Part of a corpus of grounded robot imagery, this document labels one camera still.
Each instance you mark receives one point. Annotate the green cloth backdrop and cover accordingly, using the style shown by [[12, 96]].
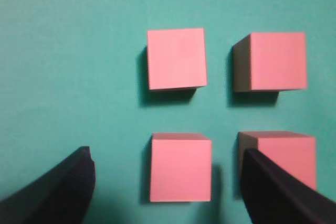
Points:
[[74, 73]]

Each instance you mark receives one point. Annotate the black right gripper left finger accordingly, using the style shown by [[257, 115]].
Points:
[[62, 195]]

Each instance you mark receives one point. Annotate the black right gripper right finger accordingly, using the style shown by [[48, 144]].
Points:
[[272, 195]]

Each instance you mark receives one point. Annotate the pink cube column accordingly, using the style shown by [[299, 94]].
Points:
[[181, 167], [270, 62], [293, 152], [176, 58]]

